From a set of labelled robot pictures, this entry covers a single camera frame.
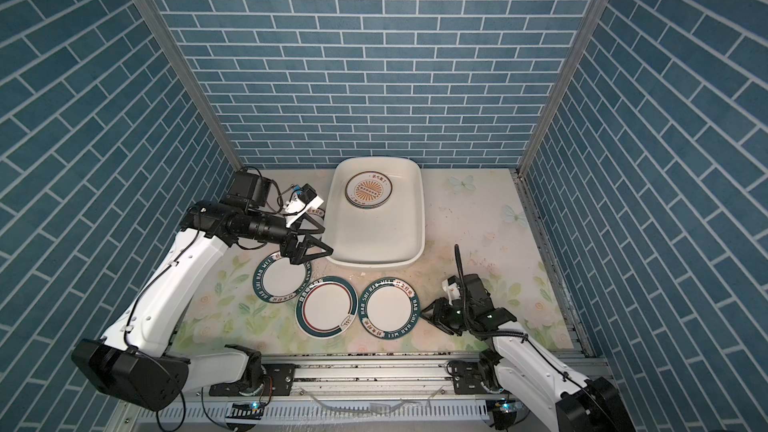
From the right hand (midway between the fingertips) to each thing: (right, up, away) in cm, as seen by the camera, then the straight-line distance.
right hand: (420, 313), depth 82 cm
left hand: (-23, +23, -14) cm, 35 cm away
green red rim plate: (-27, +1, +3) cm, 27 cm away
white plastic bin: (-15, +27, +26) cm, 40 cm away
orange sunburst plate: (-18, +35, +30) cm, 50 cm away
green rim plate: (-44, +7, +10) cm, 46 cm away
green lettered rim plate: (-9, 0, +3) cm, 9 cm away
